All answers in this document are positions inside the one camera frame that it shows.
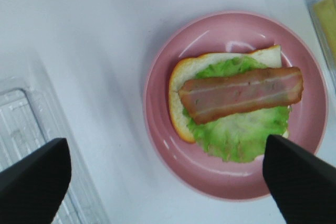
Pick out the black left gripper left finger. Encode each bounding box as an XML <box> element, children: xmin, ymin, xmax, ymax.
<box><xmin>1</xmin><ymin>138</ymin><xmax>71</xmax><ymax>223</ymax></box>

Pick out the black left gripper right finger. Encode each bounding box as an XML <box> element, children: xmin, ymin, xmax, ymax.
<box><xmin>262</xmin><ymin>135</ymin><xmax>335</xmax><ymax>223</ymax></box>

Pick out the green lettuce leaf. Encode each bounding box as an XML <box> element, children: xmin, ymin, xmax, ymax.
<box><xmin>181</xmin><ymin>56</ymin><xmax>292</xmax><ymax>164</ymax></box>

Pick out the bacon strip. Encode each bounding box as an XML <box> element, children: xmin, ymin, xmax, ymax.
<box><xmin>178</xmin><ymin>67</ymin><xmax>303</xmax><ymax>124</ymax></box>

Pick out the bread slice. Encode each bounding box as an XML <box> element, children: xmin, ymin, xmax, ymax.
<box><xmin>168</xmin><ymin>45</ymin><xmax>282</xmax><ymax>143</ymax></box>

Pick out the clear left plastic container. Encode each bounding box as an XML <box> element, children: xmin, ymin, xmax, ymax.
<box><xmin>1</xmin><ymin>77</ymin><xmax>110</xmax><ymax>223</ymax></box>

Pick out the clear plastic container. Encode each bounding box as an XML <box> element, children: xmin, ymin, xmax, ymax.
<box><xmin>1</xmin><ymin>77</ymin><xmax>110</xmax><ymax>223</ymax></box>
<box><xmin>309</xmin><ymin>0</ymin><xmax>335</xmax><ymax>83</ymax></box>

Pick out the pink plate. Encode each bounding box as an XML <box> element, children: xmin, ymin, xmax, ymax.
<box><xmin>143</xmin><ymin>10</ymin><xmax>330</xmax><ymax>200</ymax></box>

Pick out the yellow cheese slice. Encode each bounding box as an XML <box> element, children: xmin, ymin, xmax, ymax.
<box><xmin>313</xmin><ymin>0</ymin><xmax>335</xmax><ymax>60</ymax></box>

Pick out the clear right plastic container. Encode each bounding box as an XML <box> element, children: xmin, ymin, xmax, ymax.
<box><xmin>309</xmin><ymin>0</ymin><xmax>335</xmax><ymax>83</ymax></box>

